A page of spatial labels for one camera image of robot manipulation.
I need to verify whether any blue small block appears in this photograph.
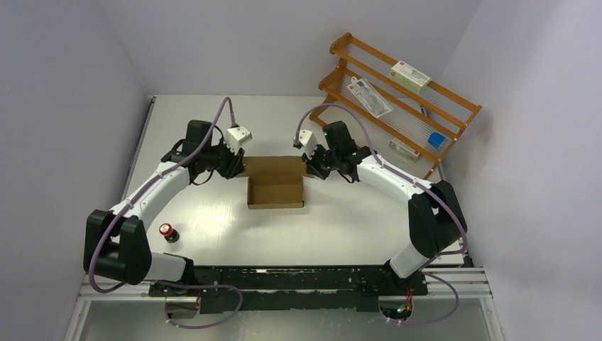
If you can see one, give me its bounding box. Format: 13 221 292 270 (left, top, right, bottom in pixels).
427 132 447 149

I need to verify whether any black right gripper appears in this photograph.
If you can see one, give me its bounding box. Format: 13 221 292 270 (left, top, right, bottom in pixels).
301 141 340 180

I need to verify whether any brown cardboard box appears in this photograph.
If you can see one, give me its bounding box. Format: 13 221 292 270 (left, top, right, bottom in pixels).
239 156 312 210

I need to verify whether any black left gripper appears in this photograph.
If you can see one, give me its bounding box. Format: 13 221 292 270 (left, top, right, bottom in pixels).
202 136 245 179

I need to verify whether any aluminium frame profile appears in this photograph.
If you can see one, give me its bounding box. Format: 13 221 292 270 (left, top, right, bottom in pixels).
77 267 494 302

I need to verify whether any white green small box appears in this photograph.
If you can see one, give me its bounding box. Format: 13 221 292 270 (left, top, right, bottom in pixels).
388 60 432 94

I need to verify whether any orange wooden rack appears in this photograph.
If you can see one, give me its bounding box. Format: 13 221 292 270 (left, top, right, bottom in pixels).
310 33 481 181

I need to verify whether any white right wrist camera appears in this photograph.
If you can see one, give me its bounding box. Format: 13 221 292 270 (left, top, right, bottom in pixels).
293 129 317 159

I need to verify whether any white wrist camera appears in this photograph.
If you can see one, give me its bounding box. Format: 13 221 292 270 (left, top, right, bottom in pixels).
293 129 317 159
224 126 253 155

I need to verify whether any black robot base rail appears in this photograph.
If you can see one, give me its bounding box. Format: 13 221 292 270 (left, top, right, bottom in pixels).
148 265 428 314

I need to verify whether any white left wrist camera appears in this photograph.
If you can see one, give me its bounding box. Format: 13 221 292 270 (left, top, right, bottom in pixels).
224 126 253 155

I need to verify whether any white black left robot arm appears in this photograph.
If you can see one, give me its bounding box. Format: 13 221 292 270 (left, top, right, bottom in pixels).
83 120 252 296

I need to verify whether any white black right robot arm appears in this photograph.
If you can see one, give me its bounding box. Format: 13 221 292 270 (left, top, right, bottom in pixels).
293 121 467 294

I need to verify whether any clear plastic blister package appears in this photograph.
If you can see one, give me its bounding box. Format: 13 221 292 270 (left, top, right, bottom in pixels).
346 77 393 118

